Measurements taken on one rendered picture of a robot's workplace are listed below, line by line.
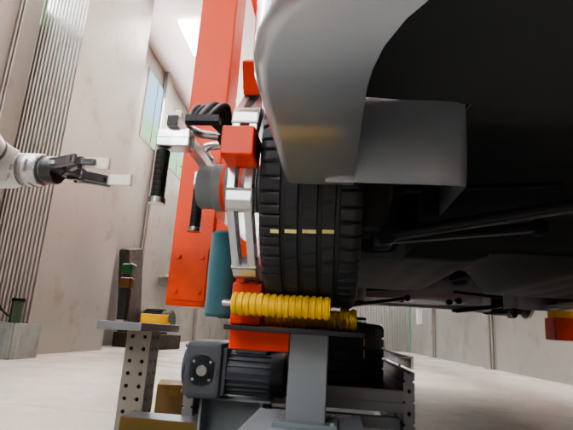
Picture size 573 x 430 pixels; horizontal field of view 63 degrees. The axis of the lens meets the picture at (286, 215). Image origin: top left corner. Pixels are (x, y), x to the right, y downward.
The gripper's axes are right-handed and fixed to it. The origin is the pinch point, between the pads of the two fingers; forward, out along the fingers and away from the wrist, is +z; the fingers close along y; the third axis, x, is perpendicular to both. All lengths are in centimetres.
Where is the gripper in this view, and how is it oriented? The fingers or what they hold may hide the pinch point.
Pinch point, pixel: (117, 171)
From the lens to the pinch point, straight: 132.6
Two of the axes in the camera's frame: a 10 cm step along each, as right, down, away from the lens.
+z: 9.9, 0.4, -1.1
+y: -1.0, -2.5, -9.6
